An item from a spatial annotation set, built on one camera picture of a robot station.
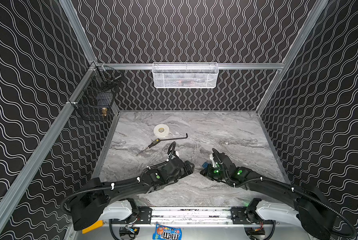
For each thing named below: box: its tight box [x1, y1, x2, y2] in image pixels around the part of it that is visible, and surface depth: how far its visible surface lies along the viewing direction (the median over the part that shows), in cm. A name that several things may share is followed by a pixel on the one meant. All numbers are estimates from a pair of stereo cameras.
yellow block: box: [82, 220, 104, 234], surface depth 71 cm
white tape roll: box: [153, 123, 170, 138], surface depth 112 cm
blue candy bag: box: [152, 224, 183, 240], surface depth 70 cm
